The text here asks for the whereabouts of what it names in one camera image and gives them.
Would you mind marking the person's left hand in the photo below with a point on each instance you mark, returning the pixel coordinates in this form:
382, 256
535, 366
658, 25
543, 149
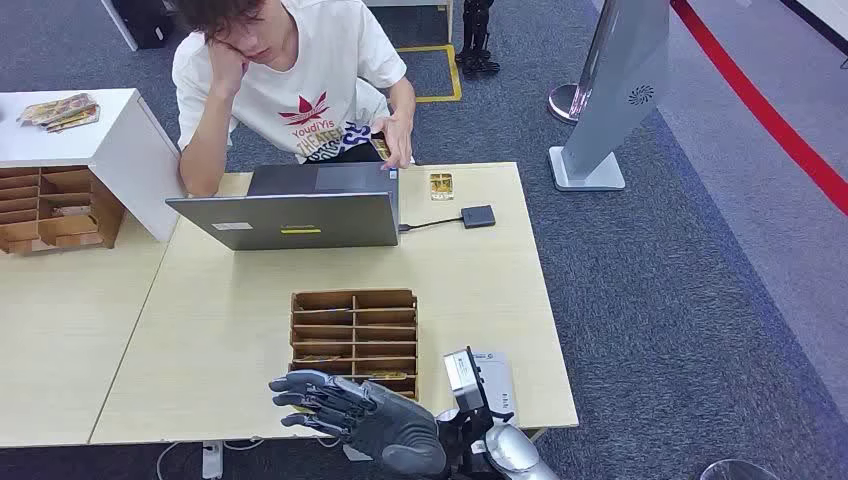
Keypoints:
399, 136

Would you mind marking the silver kiosk stand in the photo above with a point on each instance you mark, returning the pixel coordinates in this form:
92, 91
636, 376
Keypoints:
616, 86

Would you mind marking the chrome stanchion base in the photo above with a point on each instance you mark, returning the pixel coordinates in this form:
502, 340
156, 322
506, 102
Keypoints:
563, 102

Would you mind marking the person's right forearm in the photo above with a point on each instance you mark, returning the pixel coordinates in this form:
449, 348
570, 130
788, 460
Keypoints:
202, 142

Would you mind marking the white slanted furniture leg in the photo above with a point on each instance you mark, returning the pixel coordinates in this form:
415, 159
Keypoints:
119, 26

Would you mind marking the wooden slotted card organizer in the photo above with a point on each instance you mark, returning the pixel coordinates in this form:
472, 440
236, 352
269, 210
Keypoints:
358, 331

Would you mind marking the grey laptop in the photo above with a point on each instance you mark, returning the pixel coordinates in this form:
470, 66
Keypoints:
298, 222

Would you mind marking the clear glass dome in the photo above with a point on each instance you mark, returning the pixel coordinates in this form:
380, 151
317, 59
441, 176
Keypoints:
735, 472

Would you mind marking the thin room key card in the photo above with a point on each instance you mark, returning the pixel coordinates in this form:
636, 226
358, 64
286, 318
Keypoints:
389, 376

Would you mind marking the white power strip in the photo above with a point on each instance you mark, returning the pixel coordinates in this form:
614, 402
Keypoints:
212, 460

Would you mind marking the black legged stand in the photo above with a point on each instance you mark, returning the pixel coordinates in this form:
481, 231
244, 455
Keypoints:
476, 33

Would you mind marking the small black USB box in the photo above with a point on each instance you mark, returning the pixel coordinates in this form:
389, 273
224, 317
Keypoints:
478, 216

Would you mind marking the white card reader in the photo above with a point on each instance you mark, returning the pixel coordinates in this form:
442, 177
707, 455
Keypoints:
501, 384

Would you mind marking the grey under-desk bar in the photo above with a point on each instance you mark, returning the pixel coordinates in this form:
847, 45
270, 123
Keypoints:
354, 454

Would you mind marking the white table frame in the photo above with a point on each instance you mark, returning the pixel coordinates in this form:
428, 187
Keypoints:
450, 20

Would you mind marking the yellow floor tape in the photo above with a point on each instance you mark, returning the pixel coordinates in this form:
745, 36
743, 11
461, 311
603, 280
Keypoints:
454, 73

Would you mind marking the person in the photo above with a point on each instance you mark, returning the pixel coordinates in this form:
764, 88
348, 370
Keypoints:
311, 73

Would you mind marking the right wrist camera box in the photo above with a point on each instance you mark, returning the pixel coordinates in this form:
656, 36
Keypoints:
464, 378

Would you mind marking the pale card on shelf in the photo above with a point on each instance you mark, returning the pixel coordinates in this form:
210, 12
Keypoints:
71, 211

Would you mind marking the person's right hand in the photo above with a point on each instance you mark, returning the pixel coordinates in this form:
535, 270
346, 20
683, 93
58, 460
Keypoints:
227, 66

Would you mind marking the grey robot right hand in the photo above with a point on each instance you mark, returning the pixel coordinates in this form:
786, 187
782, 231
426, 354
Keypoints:
397, 430

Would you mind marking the white cabinet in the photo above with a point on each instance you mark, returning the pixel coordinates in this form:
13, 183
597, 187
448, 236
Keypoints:
126, 146

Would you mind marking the person's left forearm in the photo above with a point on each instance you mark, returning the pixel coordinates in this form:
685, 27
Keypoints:
403, 99

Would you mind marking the wooden compartment shelf insert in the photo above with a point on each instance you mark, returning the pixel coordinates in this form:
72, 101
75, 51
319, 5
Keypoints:
66, 228

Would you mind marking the blue edged card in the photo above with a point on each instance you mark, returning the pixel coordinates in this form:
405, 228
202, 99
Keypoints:
331, 310

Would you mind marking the printed card in slot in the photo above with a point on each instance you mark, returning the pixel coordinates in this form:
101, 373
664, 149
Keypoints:
316, 360

